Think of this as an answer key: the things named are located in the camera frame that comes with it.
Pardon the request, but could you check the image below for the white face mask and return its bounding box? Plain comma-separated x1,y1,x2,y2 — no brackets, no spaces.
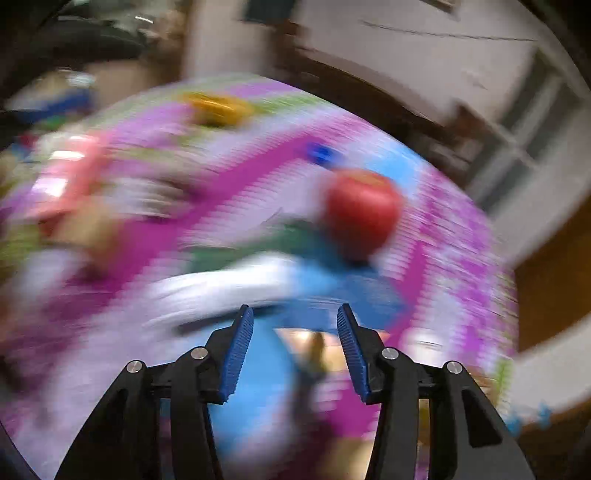
145,252,300,327

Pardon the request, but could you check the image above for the orange sponge block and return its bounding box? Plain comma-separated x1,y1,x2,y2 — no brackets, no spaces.
50,202,123,274

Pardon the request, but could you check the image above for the green cloth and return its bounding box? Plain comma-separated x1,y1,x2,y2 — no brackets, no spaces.
185,220,327,273

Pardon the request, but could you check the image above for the red tissue box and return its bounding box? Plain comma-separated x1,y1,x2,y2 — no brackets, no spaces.
26,133,110,222

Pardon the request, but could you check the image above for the blue cigarette box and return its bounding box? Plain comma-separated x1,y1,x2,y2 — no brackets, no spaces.
276,260,407,373

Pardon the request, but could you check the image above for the floral purple tablecloth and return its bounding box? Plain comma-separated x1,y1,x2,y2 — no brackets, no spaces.
1,74,517,479

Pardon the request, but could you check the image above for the red apple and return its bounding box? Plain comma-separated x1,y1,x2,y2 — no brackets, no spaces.
321,169,406,262

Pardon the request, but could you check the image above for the white glass double door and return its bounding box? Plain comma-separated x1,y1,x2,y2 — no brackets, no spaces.
463,49,584,215

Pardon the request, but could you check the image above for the blue bottle cap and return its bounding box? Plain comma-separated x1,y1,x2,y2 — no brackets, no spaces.
305,142,342,169

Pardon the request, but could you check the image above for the yellow snack packet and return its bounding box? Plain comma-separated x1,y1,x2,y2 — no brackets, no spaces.
182,92,256,128

